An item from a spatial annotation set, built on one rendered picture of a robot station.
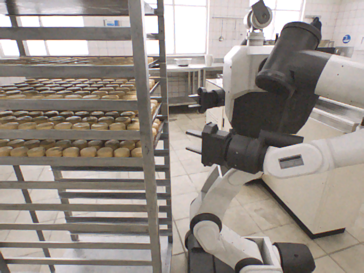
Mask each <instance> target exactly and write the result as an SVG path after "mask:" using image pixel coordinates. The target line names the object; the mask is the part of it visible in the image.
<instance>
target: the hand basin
mask: <svg viewBox="0 0 364 273"><path fill-rule="evenodd" d="M333 46H334V41H329V44H328V47H333ZM353 50H357V51H356V54H364V33H363V34H358V36H357V40H356V44H355V47H337V46H336V47H335V51H334V55H339V56H343V57H348V58H352V54H353Z"/></svg>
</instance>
